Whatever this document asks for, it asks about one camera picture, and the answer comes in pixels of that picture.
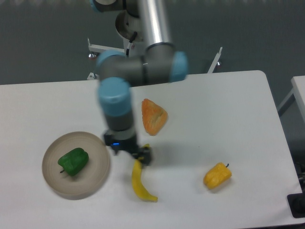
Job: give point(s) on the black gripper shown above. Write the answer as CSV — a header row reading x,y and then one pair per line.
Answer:
x,y
124,141

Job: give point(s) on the green bell pepper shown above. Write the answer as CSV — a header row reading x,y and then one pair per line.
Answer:
x,y
73,161

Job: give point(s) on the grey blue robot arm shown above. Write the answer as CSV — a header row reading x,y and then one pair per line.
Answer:
x,y
114,94

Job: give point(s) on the orange bell pepper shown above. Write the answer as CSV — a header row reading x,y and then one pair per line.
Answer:
x,y
154,117

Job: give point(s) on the beige round plate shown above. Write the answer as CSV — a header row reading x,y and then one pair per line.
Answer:
x,y
89,179

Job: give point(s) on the yellow bell pepper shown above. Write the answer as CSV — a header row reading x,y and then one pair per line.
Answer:
x,y
217,175

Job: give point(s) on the yellow banana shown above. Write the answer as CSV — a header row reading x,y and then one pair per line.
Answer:
x,y
138,188

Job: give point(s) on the black device at edge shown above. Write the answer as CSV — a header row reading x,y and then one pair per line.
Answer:
x,y
297,205

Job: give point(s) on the white side table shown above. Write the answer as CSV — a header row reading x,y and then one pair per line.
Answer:
x,y
296,94

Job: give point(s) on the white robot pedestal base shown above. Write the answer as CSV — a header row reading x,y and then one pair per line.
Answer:
x,y
128,28

